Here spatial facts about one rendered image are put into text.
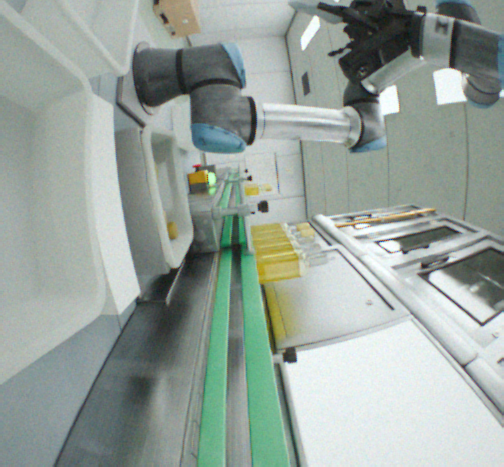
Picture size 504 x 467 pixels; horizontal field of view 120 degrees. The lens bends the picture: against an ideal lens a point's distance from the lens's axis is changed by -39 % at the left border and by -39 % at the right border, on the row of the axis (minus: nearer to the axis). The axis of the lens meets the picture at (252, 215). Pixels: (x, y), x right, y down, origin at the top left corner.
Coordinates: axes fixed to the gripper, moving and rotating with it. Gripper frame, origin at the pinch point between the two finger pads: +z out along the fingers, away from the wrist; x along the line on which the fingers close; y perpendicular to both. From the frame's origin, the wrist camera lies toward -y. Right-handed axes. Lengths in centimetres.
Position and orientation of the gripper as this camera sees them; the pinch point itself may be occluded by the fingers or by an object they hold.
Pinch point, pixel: (308, 33)
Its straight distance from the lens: 47.2
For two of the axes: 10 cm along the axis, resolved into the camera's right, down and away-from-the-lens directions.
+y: 4.1, -8.8, -2.3
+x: -6.3, -1.0, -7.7
